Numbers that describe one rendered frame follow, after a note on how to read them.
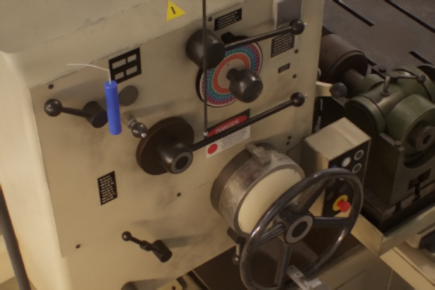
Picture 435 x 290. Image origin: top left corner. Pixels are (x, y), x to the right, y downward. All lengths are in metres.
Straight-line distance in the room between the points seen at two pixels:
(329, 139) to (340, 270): 0.83
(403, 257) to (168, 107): 1.24
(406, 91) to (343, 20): 0.81
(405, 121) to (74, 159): 1.02
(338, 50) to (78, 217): 1.06
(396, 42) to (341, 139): 0.99
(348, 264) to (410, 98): 0.76
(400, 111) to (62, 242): 1.04
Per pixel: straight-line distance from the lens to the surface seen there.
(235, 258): 2.36
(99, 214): 1.97
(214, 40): 1.78
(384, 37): 3.23
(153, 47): 1.76
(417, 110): 2.47
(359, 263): 3.07
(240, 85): 1.86
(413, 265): 2.86
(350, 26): 3.27
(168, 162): 1.88
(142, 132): 1.77
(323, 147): 2.25
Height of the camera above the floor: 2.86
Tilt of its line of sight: 43 degrees down
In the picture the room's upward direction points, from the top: straight up
